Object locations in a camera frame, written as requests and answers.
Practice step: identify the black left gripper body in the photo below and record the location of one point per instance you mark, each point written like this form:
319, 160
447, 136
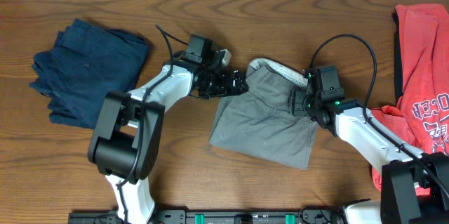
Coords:
233, 83

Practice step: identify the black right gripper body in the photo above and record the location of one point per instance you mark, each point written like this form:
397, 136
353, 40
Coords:
305, 104

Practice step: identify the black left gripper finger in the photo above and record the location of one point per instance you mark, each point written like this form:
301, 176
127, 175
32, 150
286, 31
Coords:
238, 77
239, 88

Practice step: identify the grey shorts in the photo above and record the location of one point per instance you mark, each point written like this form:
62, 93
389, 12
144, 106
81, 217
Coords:
260, 122

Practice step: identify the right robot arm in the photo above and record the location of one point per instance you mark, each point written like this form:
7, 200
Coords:
414, 183

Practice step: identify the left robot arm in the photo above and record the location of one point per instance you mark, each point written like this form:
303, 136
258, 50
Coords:
126, 138

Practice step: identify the black garment under red shirt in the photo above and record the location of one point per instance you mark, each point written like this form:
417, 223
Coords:
398, 72

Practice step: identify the red printed t-shirt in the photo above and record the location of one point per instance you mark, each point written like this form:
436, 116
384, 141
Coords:
421, 116

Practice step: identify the folded navy blue shorts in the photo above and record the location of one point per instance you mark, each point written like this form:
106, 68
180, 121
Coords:
85, 63

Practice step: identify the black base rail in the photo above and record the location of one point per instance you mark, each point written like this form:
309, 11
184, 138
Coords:
308, 214

